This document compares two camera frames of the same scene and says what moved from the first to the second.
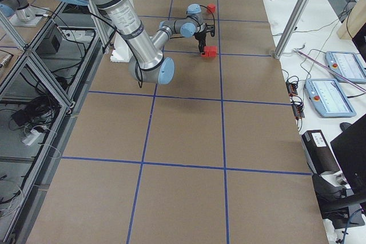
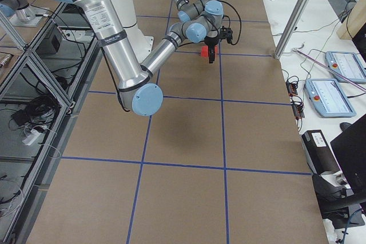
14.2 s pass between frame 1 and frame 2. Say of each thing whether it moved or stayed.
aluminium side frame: stayed
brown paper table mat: stayed
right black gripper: moved
